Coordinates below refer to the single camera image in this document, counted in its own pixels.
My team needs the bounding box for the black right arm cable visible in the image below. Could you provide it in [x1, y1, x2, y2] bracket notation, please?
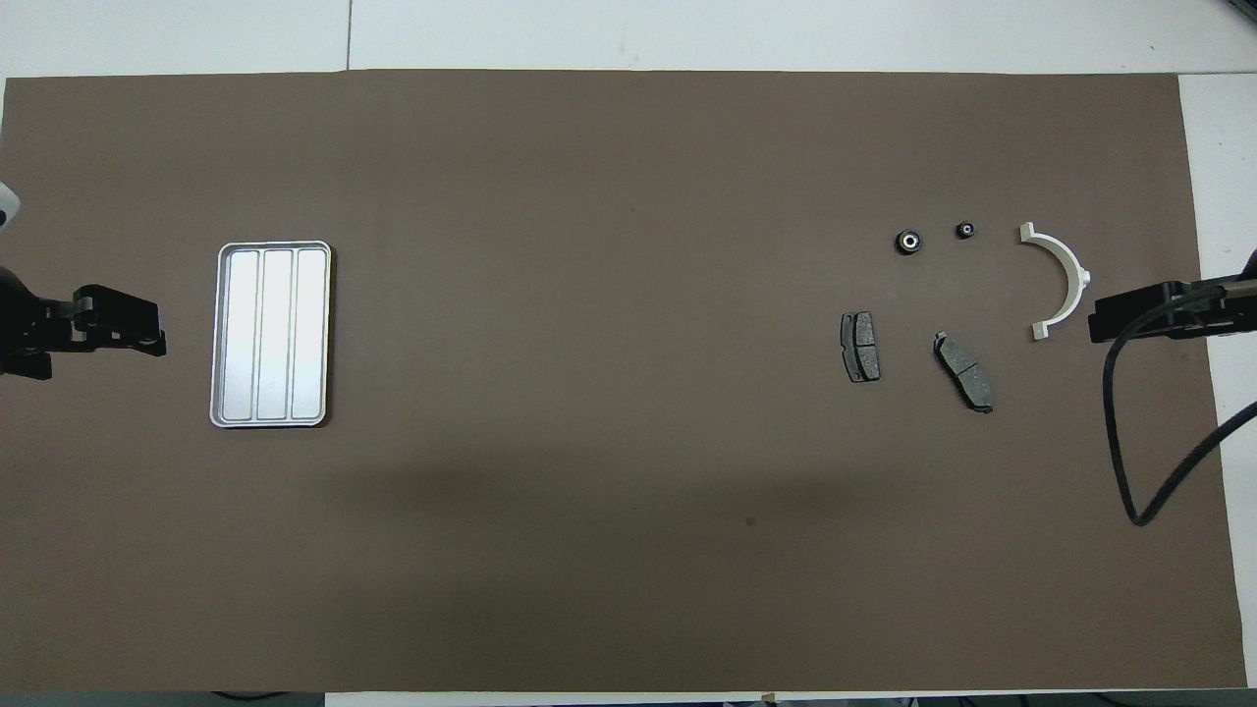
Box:
[1103, 278, 1257, 527]

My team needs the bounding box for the silver ribbed metal tray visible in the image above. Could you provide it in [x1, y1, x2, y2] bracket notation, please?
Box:
[209, 241, 333, 429]

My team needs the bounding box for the brown table mat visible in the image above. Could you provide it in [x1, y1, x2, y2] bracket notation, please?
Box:
[0, 69, 1248, 693]

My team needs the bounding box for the tapered grey brake pad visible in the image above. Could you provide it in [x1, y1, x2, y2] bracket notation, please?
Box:
[933, 332, 995, 414]

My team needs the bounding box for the white half-ring bracket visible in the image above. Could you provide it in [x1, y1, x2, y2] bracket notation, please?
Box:
[1018, 222, 1092, 343]

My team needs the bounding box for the rectangular dark brake pad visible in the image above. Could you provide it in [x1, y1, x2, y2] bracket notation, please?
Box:
[840, 311, 882, 384]

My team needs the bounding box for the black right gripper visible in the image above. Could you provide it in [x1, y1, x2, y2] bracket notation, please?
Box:
[1088, 250, 1257, 345]

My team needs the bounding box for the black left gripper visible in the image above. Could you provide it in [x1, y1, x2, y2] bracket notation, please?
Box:
[0, 265, 168, 380]

